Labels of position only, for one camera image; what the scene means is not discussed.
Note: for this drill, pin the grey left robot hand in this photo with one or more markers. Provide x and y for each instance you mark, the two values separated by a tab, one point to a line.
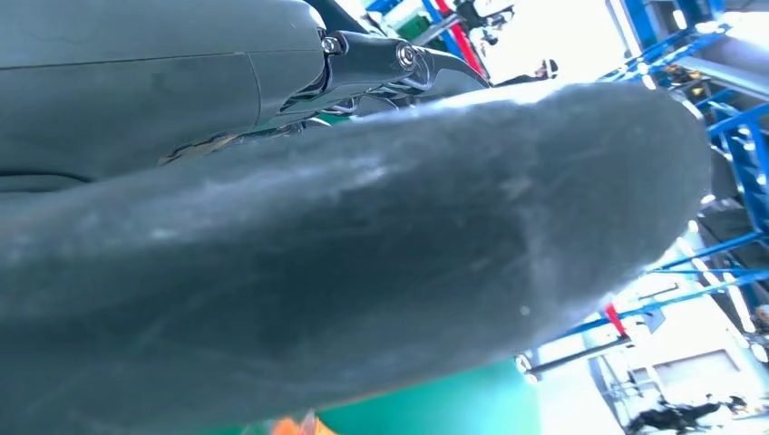
300	240

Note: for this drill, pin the orange plastic bottle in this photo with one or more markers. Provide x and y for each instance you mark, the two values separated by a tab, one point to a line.
294	427

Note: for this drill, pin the black humanoid robot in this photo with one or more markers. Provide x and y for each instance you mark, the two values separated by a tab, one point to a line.
480	15
673	415

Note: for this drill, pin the blue metal rack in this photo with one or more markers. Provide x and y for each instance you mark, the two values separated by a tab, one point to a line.
739	138

